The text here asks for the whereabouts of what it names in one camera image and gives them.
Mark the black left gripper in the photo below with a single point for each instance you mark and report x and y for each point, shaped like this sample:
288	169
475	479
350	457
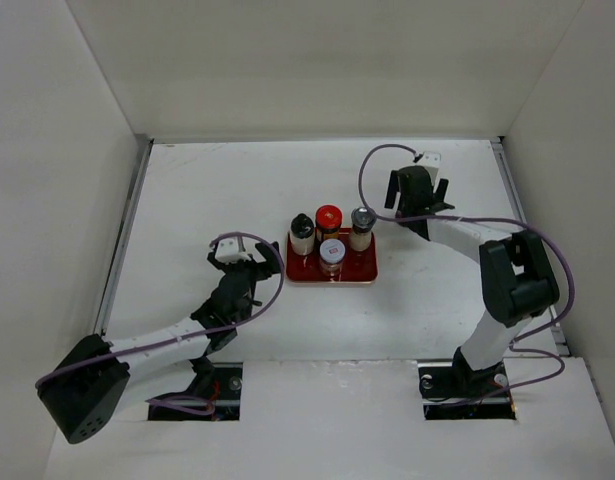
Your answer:
264	269

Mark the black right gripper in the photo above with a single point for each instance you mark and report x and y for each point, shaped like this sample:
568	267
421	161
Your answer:
393	190

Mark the clear-cap white shaker bottle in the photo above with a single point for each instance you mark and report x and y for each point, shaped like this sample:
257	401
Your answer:
363	221

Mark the black-cap white shaker bottle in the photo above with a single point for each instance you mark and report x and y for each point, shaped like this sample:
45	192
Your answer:
302	235

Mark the white-lid white jar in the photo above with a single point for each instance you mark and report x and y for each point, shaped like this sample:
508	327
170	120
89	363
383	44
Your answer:
331	256

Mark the red-lid dark sauce jar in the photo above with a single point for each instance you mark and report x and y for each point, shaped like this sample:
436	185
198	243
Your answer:
328	222

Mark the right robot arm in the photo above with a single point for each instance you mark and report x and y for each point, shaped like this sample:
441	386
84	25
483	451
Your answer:
517	282

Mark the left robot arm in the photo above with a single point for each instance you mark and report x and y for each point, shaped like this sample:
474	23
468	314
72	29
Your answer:
170	367

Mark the red rectangular tray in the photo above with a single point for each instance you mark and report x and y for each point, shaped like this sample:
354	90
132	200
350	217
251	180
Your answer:
355	267

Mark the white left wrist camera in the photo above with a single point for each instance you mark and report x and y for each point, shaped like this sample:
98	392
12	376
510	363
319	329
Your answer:
230	250

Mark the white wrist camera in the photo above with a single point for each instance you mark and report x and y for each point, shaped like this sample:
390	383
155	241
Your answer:
230	250
431	161

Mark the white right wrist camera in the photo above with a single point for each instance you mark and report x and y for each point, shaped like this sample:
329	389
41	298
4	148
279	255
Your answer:
431	161

